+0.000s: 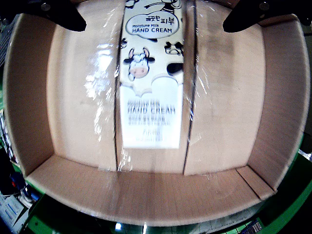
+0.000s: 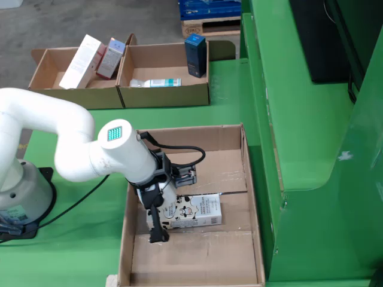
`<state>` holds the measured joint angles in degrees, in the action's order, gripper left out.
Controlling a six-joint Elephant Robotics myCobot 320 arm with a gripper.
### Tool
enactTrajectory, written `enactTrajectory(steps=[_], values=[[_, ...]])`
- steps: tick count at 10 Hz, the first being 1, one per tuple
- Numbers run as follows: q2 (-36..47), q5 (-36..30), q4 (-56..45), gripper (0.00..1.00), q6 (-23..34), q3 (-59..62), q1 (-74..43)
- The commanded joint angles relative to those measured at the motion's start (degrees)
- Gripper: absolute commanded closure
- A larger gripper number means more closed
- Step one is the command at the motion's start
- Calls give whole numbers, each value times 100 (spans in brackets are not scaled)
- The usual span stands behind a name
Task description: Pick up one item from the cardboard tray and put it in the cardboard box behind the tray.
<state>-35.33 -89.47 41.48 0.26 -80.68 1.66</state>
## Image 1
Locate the large open cardboard tray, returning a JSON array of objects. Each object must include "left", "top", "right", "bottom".
[{"left": 2, "top": 0, "right": 308, "bottom": 227}]

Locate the white printed label sheet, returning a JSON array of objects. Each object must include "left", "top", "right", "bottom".
[{"left": 0, "top": 195, "right": 27, "bottom": 234}]

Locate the cow print hand cream box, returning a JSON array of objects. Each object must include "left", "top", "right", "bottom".
[{"left": 119, "top": 0, "right": 185, "bottom": 150}]

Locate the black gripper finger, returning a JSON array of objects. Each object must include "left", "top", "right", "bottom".
[
  {"left": 222, "top": 0, "right": 312, "bottom": 33},
  {"left": 14, "top": 0, "right": 87, "bottom": 32}
]

